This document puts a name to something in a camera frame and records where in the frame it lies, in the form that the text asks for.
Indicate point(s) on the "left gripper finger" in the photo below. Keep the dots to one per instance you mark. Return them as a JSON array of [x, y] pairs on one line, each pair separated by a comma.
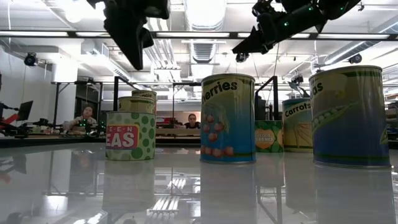
[[119, 34], [136, 37]]

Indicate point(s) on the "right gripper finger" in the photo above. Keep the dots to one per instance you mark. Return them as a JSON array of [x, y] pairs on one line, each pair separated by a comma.
[[252, 40], [253, 51]]

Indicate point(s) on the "orange and yellow can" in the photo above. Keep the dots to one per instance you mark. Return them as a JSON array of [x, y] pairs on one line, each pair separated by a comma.
[[133, 105]]

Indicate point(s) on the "blue cherries label can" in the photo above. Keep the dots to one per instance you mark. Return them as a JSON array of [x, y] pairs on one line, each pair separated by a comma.
[[227, 124]]

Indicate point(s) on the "green sliced peaches can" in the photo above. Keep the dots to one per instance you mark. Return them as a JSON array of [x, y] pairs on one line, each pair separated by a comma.
[[267, 137]]

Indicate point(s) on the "yellow carrots label can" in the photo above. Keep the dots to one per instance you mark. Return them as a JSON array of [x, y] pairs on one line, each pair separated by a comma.
[[297, 130]]

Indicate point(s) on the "green polka-dot peas can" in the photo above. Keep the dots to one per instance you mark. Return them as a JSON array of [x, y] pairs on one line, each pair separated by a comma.
[[146, 133]]

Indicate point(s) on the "blue peas label can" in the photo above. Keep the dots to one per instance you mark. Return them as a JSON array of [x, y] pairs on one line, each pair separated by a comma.
[[348, 124]]

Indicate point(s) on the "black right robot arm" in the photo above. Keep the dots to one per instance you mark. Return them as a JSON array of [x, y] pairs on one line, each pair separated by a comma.
[[335, 7]]

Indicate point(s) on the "red robot arm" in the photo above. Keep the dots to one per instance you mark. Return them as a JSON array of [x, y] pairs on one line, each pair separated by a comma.
[[9, 119]]

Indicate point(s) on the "black overhead light bar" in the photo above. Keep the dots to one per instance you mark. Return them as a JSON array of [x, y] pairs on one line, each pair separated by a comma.
[[230, 35]]

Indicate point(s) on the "person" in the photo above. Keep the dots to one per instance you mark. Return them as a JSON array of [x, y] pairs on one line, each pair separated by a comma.
[[87, 113], [192, 119]]

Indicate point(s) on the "black computer monitor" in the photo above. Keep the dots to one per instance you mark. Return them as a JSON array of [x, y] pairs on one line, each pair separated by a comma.
[[25, 110]]

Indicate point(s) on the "black ceiling camera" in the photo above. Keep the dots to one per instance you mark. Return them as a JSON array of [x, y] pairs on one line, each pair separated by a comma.
[[241, 58], [31, 59], [355, 58]]

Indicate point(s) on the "silver ceiling duct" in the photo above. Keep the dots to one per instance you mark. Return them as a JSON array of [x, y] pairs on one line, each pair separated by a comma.
[[205, 18]]

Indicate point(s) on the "black metal rig frame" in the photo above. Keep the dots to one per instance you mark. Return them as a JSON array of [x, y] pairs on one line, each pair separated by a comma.
[[56, 102]]

